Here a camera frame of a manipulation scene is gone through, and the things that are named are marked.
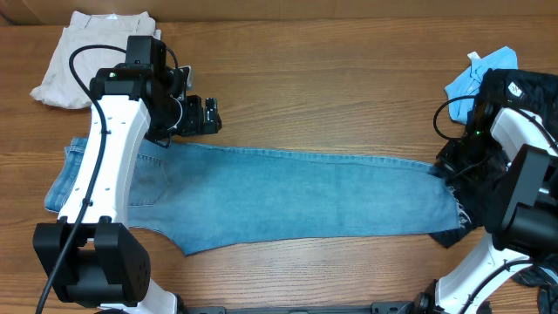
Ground blue denim jeans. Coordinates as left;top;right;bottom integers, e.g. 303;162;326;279
43;136;474;256

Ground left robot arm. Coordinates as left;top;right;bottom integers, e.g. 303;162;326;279
32;36;222;313

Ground black printed garment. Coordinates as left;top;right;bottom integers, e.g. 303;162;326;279
429;67;558;314

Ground light blue shirt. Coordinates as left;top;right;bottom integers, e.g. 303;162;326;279
445;46;518;125

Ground folded beige trousers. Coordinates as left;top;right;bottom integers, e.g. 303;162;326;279
31;11;161;109

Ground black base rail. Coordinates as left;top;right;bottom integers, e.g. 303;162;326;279
178;301;419;314

